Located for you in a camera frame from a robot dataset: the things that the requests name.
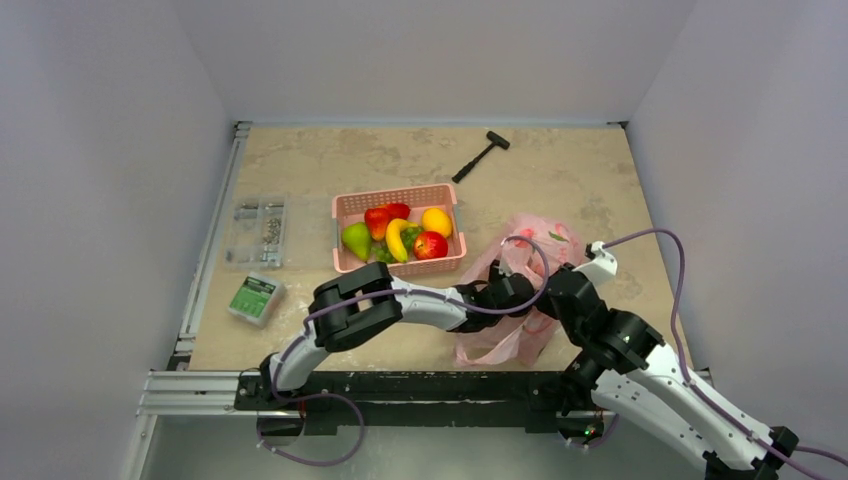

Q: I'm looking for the red fake apple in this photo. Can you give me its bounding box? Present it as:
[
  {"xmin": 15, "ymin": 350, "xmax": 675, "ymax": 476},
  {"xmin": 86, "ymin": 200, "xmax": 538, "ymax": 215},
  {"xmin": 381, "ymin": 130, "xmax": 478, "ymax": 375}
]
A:
[{"xmin": 412, "ymin": 231, "xmax": 449, "ymax": 260}]

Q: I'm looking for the yellow fake banana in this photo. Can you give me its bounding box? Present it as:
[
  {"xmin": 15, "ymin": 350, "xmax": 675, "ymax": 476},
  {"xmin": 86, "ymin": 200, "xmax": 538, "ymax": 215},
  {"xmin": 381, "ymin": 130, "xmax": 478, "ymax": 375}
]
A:
[{"xmin": 385, "ymin": 219, "xmax": 418, "ymax": 263}]

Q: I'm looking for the pink plastic bag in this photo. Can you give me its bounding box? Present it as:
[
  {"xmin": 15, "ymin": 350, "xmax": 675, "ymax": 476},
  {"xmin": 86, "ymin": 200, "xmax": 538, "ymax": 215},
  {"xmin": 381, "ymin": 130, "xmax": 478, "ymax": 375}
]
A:
[{"xmin": 454, "ymin": 213, "xmax": 585, "ymax": 367}]

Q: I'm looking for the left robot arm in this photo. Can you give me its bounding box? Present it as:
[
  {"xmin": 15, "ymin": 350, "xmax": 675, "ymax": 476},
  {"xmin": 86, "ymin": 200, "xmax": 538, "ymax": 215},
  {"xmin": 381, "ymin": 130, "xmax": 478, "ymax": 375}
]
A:
[{"xmin": 260, "ymin": 263, "xmax": 540, "ymax": 398}]

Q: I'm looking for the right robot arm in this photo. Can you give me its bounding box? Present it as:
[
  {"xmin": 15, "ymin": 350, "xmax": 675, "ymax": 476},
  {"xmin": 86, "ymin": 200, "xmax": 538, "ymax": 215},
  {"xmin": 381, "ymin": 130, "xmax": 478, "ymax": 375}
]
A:
[{"xmin": 534, "ymin": 267, "xmax": 798, "ymax": 479}]

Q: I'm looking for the yellow fake lemon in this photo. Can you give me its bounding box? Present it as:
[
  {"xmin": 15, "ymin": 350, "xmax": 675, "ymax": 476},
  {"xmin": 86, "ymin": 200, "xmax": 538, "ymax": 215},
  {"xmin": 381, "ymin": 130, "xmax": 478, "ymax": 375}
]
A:
[{"xmin": 420, "ymin": 207, "xmax": 453, "ymax": 238}]

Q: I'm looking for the red orange fake mango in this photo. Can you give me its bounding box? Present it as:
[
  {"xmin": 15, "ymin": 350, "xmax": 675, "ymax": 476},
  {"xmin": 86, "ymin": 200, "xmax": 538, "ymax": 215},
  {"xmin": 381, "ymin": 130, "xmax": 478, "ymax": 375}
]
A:
[{"xmin": 383, "ymin": 203, "xmax": 411, "ymax": 220}]

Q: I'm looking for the green fake grape bunch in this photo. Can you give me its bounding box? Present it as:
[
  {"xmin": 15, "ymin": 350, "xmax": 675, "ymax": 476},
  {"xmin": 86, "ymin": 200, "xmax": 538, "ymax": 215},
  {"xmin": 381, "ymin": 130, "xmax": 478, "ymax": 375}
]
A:
[{"xmin": 371, "ymin": 226, "xmax": 423, "ymax": 264}]

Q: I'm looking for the green fake pear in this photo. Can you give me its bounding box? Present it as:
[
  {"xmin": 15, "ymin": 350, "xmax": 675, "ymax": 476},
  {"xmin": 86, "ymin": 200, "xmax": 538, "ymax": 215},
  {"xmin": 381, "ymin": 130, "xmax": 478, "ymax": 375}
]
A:
[{"xmin": 341, "ymin": 222, "xmax": 373, "ymax": 263}]

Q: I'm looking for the pink perforated plastic basket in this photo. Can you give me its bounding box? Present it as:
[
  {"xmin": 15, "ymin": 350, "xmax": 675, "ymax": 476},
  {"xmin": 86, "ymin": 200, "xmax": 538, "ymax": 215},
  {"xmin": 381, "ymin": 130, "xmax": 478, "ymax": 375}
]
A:
[{"xmin": 331, "ymin": 183, "xmax": 468, "ymax": 277}]

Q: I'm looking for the black hammer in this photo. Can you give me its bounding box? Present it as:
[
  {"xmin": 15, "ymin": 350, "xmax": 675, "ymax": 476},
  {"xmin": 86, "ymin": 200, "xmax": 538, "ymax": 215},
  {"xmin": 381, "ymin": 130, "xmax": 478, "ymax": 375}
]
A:
[{"xmin": 451, "ymin": 130, "xmax": 511, "ymax": 184}]

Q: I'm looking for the clear plastic screw organizer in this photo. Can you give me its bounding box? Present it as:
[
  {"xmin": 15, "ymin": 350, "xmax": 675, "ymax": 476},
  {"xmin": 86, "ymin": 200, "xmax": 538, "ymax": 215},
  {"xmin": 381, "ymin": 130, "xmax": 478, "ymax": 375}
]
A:
[{"xmin": 224, "ymin": 195, "xmax": 289, "ymax": 270}]

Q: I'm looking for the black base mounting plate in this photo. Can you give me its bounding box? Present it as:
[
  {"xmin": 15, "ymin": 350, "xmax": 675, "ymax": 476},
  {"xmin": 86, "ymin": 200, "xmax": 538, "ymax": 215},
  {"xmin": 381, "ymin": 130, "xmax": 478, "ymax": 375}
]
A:
[{"xmin": 235, "ymin": 367, "xmax": 627, "ymax": 439}]

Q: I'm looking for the green labelled small box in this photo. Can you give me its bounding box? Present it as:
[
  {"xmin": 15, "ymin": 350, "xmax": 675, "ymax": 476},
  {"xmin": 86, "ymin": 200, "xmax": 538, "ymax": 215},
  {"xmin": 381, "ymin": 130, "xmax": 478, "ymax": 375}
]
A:
[{"xmin": 227, "ymin": 271, "xmax": 286, "ymax": 329}]

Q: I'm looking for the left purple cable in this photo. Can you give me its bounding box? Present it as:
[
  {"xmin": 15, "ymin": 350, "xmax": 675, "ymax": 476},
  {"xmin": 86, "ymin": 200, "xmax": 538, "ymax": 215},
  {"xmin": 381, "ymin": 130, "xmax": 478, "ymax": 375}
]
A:
[{"xmin": 254, "ymin": 235, "xmax": 551, "ymax": 466}]

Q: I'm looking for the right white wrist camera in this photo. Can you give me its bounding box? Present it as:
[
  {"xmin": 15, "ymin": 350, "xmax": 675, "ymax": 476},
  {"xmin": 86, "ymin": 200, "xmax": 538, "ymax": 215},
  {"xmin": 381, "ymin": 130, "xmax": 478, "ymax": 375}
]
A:
[{"xmin": 580, "ymin": 241, "xmax": 619, "ymax": 286}]

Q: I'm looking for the aluminium frame rail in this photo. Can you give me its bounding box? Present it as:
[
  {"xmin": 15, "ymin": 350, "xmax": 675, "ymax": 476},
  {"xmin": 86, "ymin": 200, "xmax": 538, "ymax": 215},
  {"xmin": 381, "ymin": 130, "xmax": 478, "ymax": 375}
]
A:
[{"xmin": 119, "ymin": 121, "xmax": 253, "ymax": 479}]

